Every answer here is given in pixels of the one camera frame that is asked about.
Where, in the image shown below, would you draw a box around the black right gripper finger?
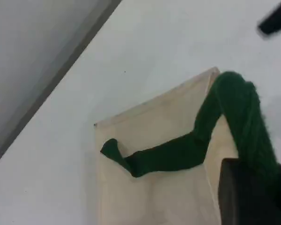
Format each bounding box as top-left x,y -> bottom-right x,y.
257,0 -> 281,36

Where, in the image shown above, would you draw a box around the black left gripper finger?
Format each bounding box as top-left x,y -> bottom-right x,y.
218,158 -> 281,225

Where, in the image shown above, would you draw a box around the white canvas bag green handles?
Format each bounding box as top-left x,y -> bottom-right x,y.
93,67 -> 281,225

